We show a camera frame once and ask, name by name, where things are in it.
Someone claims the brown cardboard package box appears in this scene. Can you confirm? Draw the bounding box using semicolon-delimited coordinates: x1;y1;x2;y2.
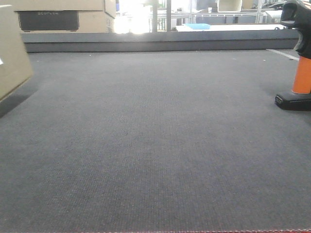
0;5;34;100

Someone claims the orange black barcode scanner gun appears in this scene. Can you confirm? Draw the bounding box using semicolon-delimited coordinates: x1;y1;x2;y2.
275;0;311;112

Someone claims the white table top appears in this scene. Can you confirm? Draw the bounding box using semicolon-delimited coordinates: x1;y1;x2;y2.
176;24;286;32

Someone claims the blue plastic tray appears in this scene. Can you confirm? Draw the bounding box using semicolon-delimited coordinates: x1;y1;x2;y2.
183;23;211;31

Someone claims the white plastic bin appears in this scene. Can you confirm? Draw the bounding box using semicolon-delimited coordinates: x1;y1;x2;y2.
217;0;242;13

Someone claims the dark grey conveyor side rail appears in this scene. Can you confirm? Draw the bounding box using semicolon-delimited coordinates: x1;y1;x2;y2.
21;29;298;52

